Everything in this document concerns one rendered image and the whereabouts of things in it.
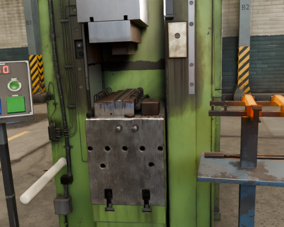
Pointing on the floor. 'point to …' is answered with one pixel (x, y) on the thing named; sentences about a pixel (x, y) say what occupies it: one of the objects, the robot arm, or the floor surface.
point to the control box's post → (6, 173)
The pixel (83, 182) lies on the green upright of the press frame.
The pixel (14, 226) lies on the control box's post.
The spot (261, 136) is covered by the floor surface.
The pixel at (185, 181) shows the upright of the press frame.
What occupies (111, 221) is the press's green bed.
